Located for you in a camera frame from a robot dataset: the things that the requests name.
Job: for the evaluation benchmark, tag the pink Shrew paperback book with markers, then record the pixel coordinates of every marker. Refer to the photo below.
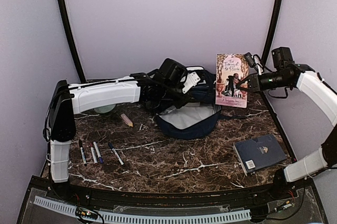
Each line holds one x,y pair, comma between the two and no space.
230,70

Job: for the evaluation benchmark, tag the celadon bowl front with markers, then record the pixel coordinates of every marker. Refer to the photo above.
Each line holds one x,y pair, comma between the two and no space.
104,110

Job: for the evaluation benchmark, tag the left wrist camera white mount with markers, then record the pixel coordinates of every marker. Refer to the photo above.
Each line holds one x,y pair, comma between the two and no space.
189,81

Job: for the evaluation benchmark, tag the blue cap marker pen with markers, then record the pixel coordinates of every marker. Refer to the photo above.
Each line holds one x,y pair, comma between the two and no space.
115,153

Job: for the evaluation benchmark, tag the black right frame post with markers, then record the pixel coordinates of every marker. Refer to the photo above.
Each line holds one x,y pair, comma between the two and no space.
271,30

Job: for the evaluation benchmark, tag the navy blue student backpack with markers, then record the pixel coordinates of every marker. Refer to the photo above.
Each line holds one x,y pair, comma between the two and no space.
194,120

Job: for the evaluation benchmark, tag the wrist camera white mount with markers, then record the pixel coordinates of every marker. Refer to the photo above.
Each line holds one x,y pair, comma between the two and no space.
254,62
189,81

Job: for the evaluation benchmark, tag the black left frame post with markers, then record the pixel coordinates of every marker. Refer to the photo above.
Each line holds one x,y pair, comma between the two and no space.
70,40

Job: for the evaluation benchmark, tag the dark blue hardcover book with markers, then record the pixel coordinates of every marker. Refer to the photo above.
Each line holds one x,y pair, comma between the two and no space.
258,153

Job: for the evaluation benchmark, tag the small circuit board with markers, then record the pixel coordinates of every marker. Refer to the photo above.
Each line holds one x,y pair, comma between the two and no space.
85,214

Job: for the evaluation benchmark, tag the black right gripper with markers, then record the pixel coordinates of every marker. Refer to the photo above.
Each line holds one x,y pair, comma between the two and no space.
255,87

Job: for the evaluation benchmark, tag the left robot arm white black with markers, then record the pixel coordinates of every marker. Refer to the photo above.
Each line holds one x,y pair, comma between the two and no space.
172,81

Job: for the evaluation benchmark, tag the grey slotted cable duct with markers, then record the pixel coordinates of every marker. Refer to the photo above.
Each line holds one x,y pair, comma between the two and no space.
144,215

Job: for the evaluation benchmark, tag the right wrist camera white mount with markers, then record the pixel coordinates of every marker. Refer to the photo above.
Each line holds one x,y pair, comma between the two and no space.
254,62

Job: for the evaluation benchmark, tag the black marker pen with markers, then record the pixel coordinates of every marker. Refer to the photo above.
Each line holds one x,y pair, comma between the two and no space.
82,152

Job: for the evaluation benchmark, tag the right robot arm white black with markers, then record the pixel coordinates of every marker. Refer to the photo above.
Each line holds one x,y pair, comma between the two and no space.
290,75

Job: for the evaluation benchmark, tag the purple tip white marker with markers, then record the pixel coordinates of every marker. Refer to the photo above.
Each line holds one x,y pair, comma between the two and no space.
98,152

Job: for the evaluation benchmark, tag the red cap marker pen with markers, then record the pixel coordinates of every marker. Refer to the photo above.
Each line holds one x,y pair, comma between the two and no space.
93,153

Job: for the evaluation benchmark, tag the black frame post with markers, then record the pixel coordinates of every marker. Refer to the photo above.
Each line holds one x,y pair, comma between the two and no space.
70,40
271,30

